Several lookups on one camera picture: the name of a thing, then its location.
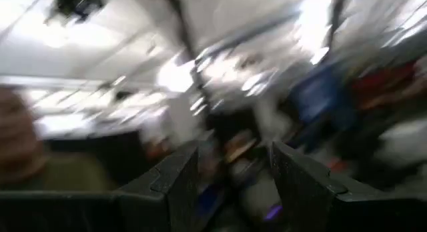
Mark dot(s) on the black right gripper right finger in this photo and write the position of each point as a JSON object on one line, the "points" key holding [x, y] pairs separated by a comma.
{"points": [[307, 198]]}

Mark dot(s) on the person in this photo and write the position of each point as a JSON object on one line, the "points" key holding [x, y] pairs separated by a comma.
{"points": [[20, 142]]}

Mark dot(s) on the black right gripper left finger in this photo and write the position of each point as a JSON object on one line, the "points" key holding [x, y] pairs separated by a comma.
{"points": [[166, 198]]}

